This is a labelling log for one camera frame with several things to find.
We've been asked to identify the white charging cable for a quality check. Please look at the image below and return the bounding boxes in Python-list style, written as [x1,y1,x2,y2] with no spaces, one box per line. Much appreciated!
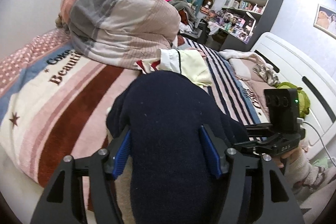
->
[301,120,332,160]

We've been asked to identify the pink pillow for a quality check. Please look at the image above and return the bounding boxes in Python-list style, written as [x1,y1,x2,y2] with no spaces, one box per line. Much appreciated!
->
[229,59,276,98]

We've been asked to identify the cream yellow garment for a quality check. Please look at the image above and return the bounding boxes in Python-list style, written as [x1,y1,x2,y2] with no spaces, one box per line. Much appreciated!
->
[157,49,213,87]

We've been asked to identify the striped fleece blanket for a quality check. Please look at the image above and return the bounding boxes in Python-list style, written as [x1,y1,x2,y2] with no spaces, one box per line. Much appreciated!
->
[0,27,271,219]

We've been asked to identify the white fuzzy sleeve forearm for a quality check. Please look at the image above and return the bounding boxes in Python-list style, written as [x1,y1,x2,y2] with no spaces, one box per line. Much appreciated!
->
[285,148,335,201]

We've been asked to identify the rolled pink grey duvet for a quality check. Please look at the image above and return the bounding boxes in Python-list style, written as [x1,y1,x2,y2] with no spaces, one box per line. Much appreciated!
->
[55,0,181,69]

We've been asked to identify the grey clothes pile on chair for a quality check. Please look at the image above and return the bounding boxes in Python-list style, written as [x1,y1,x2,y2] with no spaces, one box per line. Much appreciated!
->
[169,0,198,30]

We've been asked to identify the patterned crumpled cloth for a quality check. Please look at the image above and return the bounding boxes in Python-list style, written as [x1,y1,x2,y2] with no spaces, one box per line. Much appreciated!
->
[252,64,280,87]

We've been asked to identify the green avocado plush toy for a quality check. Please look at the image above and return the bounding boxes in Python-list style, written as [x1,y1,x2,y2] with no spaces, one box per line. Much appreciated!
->
[275,81,311,119]

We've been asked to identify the framed wall picture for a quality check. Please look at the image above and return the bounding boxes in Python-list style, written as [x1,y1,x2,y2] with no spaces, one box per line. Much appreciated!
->
[314,5,336,38]

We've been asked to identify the person right hand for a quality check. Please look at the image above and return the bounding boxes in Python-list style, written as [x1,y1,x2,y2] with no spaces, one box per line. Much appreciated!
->
[272,147,305,169]

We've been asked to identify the navy planet sweater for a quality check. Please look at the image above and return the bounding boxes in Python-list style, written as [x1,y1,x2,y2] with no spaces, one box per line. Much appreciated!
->
[106,71,248,223]

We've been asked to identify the white bed headboard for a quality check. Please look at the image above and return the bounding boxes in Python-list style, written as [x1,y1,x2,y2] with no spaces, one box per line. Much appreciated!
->
[251,32,335,160]

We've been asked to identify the dark bookshelf with items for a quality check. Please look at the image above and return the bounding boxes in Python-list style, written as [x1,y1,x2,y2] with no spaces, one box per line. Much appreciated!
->
[214,0,283,51]

